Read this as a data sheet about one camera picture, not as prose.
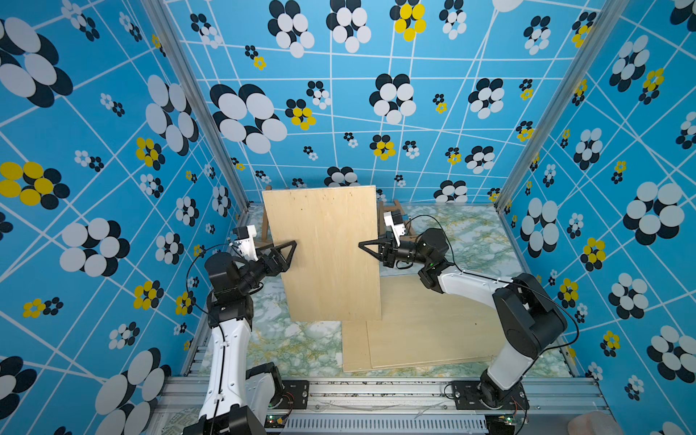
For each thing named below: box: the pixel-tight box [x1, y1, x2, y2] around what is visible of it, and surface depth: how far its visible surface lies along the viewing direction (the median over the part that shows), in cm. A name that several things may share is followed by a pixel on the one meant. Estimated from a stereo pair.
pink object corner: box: [567, 410, 624, 435], surface depth 69 cm
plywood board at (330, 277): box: [261, 185, 383, 323], surface depth 75 cm
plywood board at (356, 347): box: [341, 320, 383, 373], surface depth 84 cm
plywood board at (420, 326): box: [367, 275, 505, 369], surface depth 87 cm
